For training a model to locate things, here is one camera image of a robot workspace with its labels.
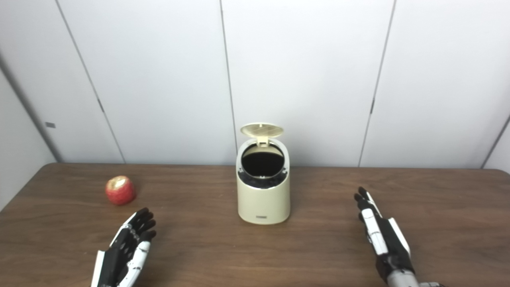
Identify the red apple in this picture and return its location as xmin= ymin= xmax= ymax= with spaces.
xmin=105 ymin=175 xmax=136 ymax=206

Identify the cream-colored round bin lid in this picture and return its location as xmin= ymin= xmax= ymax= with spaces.
xmin=240 ymin=123 xmax=284 ymax=148

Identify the cream-colored bin body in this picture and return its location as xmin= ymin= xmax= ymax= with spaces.
xmin=236 ymin=138 xmax=291 ymax=225

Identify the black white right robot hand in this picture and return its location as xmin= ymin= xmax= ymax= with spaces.
xmin=354 ymin=187 xmax=415 ymax=284

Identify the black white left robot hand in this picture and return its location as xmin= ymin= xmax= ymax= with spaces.
xmin=91 ymin=207 xmax=157 ymax=287

